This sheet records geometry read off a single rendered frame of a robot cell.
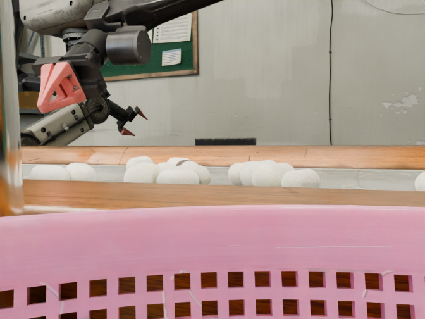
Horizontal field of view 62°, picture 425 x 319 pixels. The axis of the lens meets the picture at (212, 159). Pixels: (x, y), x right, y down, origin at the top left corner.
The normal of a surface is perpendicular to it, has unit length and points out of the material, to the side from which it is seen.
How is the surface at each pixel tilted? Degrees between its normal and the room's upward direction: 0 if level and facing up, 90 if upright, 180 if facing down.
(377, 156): 45
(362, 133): 90
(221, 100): 90
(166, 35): 87
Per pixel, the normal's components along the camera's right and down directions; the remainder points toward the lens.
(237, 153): -0.21, -0.66
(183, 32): -0.42, 0.00
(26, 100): 0.92, 0.01
